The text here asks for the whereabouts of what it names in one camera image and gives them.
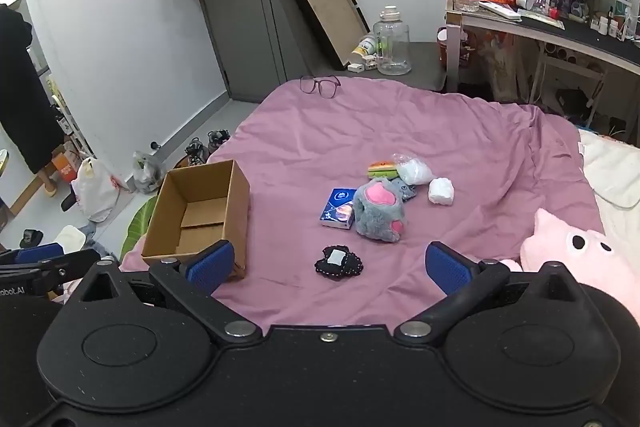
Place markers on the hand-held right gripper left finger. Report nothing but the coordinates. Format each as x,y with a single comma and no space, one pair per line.
212,268

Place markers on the brown cardboard box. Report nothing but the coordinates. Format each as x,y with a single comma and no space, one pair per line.
200,217

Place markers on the pink pig plush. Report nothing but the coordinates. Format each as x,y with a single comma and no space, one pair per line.
575,262

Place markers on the wooden tray with black frame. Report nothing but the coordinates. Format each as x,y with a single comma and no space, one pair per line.
327,12

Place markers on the long black coat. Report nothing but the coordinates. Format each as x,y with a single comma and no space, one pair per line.
25,97

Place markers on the black slipper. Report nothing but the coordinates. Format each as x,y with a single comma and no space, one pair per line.
31,238

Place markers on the clear bag of white cotton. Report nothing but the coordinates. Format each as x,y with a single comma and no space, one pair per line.
414,171

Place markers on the red bin under desk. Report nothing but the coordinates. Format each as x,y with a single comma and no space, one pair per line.
450,49

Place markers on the cream white bedding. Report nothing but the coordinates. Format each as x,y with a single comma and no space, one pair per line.
612,172

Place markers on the yellow white medicine bottle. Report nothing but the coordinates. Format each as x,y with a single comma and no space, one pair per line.
364,46

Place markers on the clear plastic water jug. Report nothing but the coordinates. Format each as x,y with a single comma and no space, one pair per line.
392,47

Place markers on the white plastic bag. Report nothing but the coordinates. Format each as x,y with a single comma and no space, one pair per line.
97,192

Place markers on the green cartoon floor mat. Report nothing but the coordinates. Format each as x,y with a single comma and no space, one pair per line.
137,227

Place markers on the white frame desk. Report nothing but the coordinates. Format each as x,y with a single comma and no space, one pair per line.
575,34

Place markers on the pink blanket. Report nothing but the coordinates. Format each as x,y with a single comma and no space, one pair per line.
475,147

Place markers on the burger plush toy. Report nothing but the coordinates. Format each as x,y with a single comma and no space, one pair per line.
382,169

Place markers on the grey pink plush toy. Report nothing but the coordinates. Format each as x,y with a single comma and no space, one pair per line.
377,212

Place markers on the white charger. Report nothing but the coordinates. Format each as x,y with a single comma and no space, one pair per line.
356,68

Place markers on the grey sneaker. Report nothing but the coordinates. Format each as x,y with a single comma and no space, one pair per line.
196,152
219,139

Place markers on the blue tissue pack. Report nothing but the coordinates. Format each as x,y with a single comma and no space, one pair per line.
340,207

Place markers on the black fabric pouch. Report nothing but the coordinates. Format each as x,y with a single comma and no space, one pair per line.
352,268

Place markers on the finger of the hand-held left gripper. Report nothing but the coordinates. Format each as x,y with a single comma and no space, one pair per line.
40,253

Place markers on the grey plastic bag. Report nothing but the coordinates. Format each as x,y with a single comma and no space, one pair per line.
146,174

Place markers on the grey door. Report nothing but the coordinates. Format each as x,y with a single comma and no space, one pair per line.
235,32

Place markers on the purple framed glasses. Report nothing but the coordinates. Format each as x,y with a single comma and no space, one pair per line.
320,84

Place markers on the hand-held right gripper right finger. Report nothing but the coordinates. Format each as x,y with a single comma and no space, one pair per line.
447,269

